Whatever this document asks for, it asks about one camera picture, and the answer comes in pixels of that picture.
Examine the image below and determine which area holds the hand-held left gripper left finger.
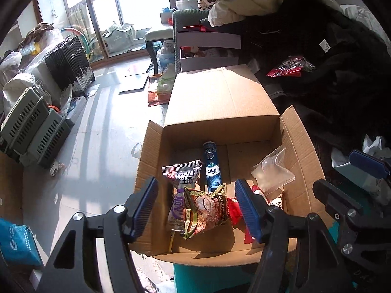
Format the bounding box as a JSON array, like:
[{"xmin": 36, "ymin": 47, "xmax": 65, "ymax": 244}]
[{"xmin": 36, "ymin": 176, "xmax": 160, "ymax": 293}]

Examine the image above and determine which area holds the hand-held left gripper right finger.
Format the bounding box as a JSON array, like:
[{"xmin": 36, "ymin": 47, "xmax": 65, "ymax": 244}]
[{"xmin": 234, "ymin": 178, "xmax": 352, "ymax": 293}]

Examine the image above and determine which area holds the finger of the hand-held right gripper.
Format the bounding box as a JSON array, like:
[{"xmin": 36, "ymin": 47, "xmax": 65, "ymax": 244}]
[
  {"xmin": 312, "ymin": 178, "xmax": 391, "ymax": 283},
  {"xmin": 349, "ymin": 149, "xmax": 391, "ymax": 180}
]

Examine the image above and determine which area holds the red gold-print snack packet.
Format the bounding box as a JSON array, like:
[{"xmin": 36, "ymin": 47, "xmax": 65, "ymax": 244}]
[{"xmin": 227, "ymin": 189, "xmax": 255, "ymax": 245}]

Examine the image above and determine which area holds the white and red snack packet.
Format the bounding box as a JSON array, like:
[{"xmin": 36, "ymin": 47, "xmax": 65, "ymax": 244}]
[{"xmin": 265, "ymin": 191, "xmax": 285, "ymax": 211}]

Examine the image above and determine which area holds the gold and red snack packet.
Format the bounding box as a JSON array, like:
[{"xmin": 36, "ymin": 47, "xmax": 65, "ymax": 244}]
[{"xmin": 183, "ymin": 185, "xmax": 230, "ymax": 240}]

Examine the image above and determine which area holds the silver snack packet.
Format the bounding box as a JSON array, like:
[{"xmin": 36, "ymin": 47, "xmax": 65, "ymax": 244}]
[{"xmin": 161, "ymin": 159, "xmax": 202, "ymax": 191}]

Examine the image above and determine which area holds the clear plastic snack bag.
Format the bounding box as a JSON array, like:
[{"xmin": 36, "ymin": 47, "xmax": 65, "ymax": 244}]
[{"xmin": 250, "ymin": 146, "xmax": 296, "ymax": 196}]

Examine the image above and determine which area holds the large cardboard box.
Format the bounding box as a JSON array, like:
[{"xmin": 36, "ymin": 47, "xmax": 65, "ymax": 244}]
[{"xmin": 128, "ymin": 64, "xmax": 334, "ymax": 267}]

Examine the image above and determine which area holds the white plastic bag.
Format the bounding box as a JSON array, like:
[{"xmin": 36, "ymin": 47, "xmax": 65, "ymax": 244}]
[{"xmin": 331, "ymin": 134, "xmax": 391, "ymax": 206}]

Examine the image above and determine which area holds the purple snack packet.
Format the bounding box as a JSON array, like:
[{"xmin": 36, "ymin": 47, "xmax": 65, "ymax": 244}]
[{"xmin": 167, "ymin": 186, "xmax": 191, "ymax": 252}]

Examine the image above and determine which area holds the blue cylindrical tube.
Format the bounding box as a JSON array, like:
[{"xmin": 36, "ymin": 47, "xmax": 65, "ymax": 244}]
[{"xmin": 202, "ymin": 140, "xmax": 224, "ymax": 193}]

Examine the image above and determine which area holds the black clothing pile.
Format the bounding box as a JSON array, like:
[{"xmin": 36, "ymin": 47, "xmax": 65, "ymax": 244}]
[{"xmin": 238, "ymin": 0, "xmax": 391, "ymax": 171}]

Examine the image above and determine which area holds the grey slotted crate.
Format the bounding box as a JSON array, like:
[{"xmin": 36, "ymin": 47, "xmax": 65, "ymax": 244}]
[
  {"xmin": 19, "ymin": 109, "xmax": 73, "ymax": 169},
  {"xmin": 0, "ymin": 87, "xmax": 49, "ymax": 156}
]

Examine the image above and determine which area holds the red and clear packet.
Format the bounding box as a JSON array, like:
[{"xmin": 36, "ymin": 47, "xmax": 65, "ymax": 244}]
[{"xmin": 266, "ymin": 55, "xmax": 316, "ymax": 78}]

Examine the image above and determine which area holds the blue plastic bag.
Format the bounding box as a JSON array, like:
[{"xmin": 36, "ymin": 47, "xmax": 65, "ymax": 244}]
[{"xmin": 0, "ymin": 218, "xmax": 44, "ymax": 267}]

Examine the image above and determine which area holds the white open box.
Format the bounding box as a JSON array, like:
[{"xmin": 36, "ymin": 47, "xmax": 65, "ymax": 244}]
[{"xmin": 176, "ymin": 31, "xmax": 242, "ymax": 73}]

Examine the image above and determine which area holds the dark wooden chair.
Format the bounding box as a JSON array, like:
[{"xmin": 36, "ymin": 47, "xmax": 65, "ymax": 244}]
[{"xmin": 144, "ymin": 26, "xmax": 175, "ymax": 74}]

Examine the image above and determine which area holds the green armchair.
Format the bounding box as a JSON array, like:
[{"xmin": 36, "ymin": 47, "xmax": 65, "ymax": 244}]
[{"xmin": 172, "ymin": 9, "xmax": 214, "ymax": 77}]

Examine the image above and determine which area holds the cream padded jacket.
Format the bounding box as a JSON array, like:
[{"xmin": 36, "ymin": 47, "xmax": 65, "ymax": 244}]
[{"xmin": 198, "ymin": 0, "xmax": 318, "ymax": 27}]

